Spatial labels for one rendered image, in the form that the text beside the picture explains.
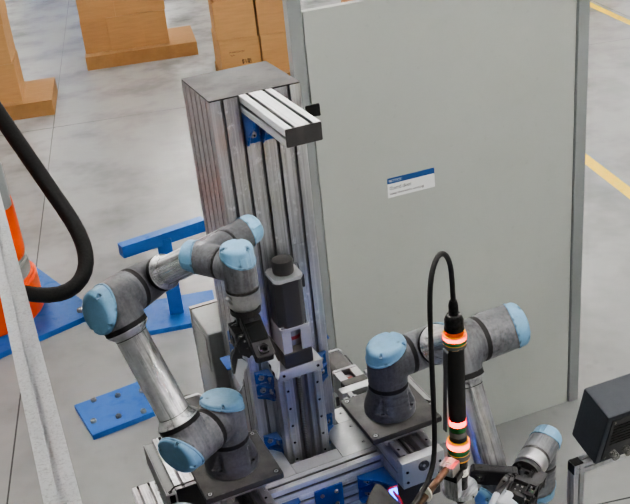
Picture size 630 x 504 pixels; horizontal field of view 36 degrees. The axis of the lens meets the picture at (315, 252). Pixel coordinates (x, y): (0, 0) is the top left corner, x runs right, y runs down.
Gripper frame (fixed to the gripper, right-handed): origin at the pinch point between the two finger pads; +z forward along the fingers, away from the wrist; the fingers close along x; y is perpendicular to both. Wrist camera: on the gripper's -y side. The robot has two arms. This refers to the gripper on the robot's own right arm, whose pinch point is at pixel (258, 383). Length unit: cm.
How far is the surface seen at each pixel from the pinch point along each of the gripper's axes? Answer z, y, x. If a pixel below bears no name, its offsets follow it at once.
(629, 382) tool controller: 23, -14, -94
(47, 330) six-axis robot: 144, 319, 39
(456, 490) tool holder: 0, -54, -23
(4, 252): -56, -20, 47
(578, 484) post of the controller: 50, -15, -78
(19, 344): -57, -56, 48
